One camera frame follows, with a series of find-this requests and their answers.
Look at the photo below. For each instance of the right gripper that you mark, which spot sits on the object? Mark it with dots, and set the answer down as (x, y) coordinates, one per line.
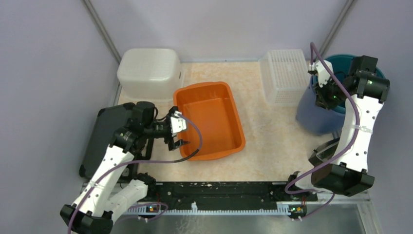
(321, 99)

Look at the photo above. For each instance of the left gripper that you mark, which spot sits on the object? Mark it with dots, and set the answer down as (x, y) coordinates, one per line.
(172, 146)

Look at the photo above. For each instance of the white perforated basket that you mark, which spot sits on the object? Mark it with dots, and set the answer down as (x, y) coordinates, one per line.
(284, 76)

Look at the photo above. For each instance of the orange plastic tub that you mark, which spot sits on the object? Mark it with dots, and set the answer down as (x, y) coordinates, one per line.
(218, 130)

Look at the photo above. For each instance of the translucent white plastic tub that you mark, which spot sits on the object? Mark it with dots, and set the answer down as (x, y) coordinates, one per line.
(151, 74)

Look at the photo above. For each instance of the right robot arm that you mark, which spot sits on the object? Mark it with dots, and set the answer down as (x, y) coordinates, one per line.
(364, 94)

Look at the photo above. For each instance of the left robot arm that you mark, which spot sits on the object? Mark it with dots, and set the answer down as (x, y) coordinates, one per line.
(96, 210)

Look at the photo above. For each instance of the blue bucket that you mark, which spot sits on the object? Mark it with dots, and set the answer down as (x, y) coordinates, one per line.
(315, 119)

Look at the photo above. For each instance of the small black clear box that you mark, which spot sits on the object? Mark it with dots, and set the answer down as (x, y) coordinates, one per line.
(324, 152)

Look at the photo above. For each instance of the black case on left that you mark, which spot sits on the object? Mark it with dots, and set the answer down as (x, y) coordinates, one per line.
(108, 120)

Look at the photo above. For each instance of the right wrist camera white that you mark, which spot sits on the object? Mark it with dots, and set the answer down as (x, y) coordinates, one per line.
(319, 70)

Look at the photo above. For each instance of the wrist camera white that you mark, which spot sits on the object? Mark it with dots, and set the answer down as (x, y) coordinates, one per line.
(177, 123)
(319, 70)

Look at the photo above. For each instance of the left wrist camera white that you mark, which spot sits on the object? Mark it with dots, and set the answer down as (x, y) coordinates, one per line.
(177, 123)

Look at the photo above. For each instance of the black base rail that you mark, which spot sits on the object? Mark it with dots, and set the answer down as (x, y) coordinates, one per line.
(223, 196)

